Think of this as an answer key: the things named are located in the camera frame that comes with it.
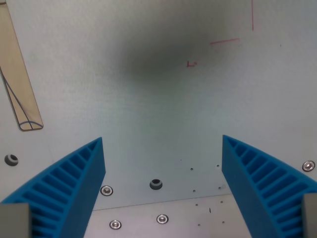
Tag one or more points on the silver round-head screw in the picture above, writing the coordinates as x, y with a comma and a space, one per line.
308, 165
162, 219
115, 224
106, 190

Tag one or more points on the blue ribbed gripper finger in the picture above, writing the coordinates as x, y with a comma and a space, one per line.
74, 188
250, 178

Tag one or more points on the grey metal base plate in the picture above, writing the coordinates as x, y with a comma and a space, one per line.
153, 220

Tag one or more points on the light wooden strip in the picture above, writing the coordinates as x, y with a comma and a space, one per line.
17, 81

